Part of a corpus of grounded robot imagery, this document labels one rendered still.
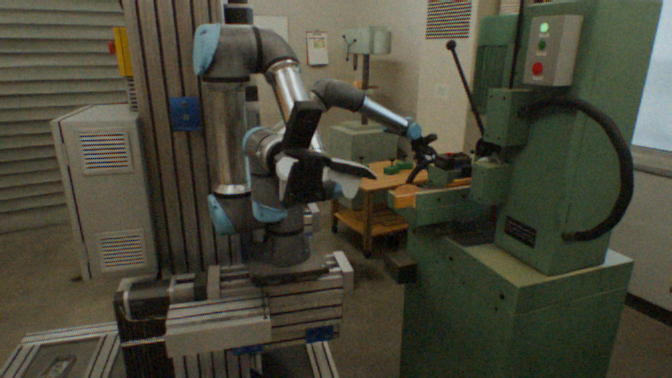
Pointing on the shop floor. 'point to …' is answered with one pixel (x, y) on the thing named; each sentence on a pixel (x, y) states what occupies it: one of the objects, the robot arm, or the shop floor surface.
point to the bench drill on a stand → (379, 36)
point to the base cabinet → (499, 330)
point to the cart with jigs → (395, 171)
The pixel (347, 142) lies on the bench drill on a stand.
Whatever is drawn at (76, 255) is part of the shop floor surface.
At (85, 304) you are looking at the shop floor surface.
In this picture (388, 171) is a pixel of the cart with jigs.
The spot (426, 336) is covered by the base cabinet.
